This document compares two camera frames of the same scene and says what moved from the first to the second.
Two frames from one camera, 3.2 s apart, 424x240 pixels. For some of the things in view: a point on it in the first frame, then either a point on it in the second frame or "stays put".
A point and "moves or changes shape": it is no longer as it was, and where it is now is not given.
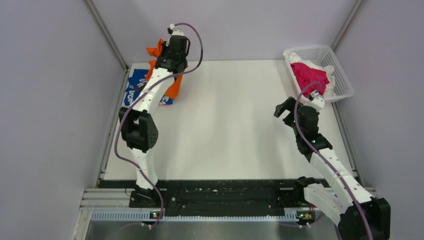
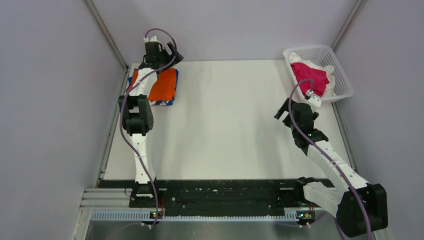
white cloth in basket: (330, 89) stays put
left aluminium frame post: (107, 34) stays put
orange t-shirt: (173, 90) moves or changes shape
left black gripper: (164, 48) → (163, 51)
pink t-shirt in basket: (305, 75) stays put
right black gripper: (289, 104) stays put
